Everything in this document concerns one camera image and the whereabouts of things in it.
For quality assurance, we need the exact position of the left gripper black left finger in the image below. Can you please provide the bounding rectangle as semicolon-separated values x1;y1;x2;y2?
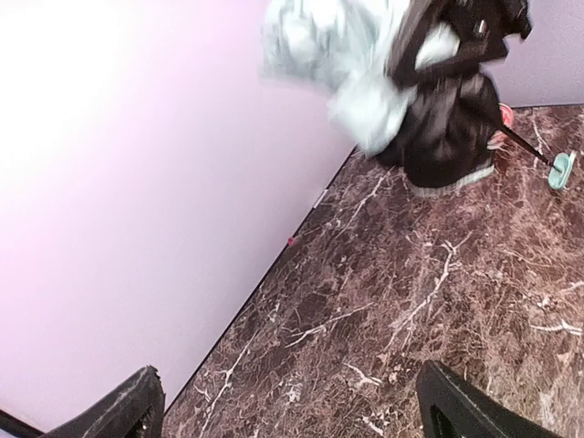
45;366;165;438

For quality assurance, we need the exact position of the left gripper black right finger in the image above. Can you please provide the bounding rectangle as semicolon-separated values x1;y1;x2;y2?
416;360;555;438

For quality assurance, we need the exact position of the mint green folding umbrella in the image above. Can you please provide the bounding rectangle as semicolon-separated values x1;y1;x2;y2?
259;0;579;200

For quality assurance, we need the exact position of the red white patterned bowl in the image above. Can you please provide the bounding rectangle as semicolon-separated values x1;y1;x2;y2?
487;103;514;151

